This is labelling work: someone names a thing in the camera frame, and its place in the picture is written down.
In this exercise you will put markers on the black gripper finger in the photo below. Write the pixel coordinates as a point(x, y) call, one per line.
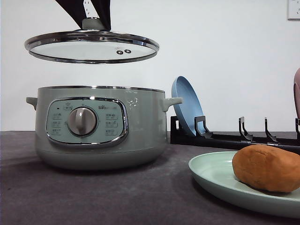
point(76, 9)
point(103, 9)

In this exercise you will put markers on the glass steamer lid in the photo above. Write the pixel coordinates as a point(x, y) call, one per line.
point(92, 44)

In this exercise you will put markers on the green plate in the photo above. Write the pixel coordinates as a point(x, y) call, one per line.
point(216, 170)

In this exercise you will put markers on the brown potato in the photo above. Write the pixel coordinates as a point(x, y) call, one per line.
point(267, 167)

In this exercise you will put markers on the green electric steamer pot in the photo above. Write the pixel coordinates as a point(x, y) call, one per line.
point(100, 127)

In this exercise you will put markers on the blue plate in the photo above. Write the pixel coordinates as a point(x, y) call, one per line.
point(191, 105)

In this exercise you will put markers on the black plate rack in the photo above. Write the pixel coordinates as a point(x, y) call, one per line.
point(201, 136)

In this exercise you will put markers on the pink plate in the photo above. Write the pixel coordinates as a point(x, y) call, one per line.
point(296, 91)

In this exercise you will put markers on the white right wall socket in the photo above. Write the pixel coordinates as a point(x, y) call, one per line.
point(293, 11)

